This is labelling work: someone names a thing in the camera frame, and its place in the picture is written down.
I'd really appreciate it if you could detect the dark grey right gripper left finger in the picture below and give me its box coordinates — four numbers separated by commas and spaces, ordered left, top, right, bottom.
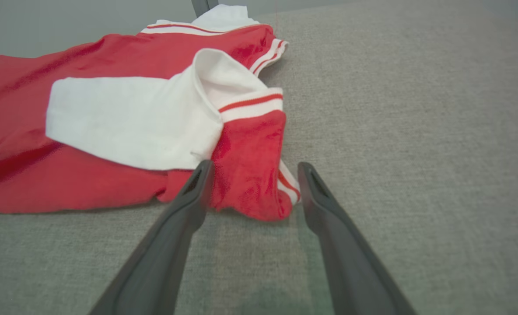
88, 160, 216, 315

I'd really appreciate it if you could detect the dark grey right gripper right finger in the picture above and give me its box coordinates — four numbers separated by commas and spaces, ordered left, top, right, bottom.
297, 162, 417, 315

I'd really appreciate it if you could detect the red white-trimmed basketball jersey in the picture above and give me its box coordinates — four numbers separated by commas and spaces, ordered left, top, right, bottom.
0, 4, 302, 221

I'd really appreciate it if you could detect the grey fabric sofa cushion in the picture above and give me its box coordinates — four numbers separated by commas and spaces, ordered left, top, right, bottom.
0, 0, 518, 315

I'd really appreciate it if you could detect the grey double partition post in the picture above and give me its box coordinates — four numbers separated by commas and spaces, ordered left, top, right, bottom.
191, 0, 219, 18

